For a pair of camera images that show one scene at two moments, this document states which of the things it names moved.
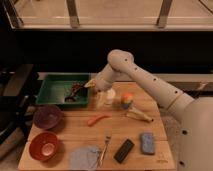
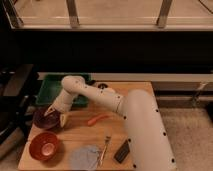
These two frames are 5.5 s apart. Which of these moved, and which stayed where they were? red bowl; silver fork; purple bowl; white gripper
Moved: white gripper
Stayed: silver fork; purple bowl; red bowl
